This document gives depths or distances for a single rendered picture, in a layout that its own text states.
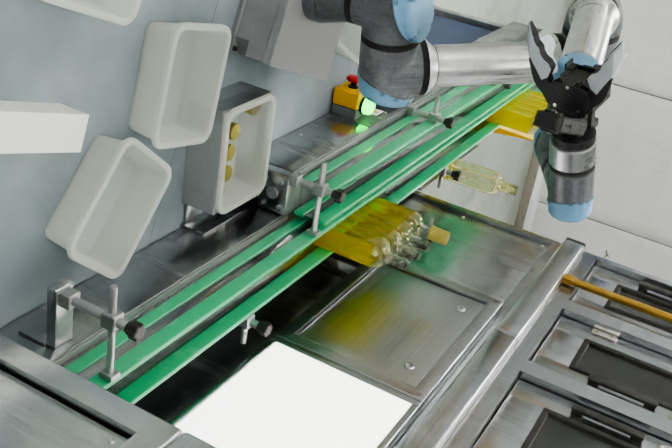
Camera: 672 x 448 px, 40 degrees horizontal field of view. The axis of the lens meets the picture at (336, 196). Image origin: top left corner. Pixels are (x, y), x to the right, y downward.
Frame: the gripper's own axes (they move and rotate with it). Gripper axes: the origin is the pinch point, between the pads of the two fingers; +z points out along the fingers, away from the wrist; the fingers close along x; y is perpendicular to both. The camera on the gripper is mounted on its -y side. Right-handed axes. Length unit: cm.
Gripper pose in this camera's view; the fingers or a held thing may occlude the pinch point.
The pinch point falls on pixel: (572, 32)
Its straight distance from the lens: 144.0
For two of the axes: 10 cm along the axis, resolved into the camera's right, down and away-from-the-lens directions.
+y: 6.3, -5.1, 5.8
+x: 7.7, 3.1, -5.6
